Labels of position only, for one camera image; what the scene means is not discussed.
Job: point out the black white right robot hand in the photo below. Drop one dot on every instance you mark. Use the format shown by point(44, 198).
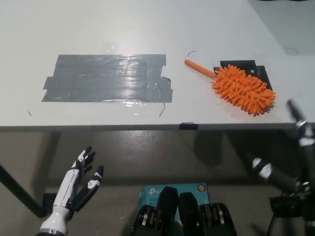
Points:
point(275, 175)

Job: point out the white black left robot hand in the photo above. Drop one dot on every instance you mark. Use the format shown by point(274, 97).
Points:
point(70, 186)

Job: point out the orange microfibre duster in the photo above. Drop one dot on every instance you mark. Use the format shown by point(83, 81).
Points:
point(242, 89)

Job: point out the black table foot plate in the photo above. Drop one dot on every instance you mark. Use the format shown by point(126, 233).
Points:
point(49, 204)

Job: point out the black table leg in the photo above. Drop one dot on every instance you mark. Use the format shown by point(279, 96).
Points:
point(19, 190)

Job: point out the teal router box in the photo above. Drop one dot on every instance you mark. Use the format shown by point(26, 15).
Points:
point(152, 196)

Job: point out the black tape patch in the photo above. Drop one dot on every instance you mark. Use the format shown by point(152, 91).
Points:
point(262, 71)

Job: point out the grey duct tape patch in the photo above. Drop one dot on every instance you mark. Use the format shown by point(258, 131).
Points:
point(108, 78)

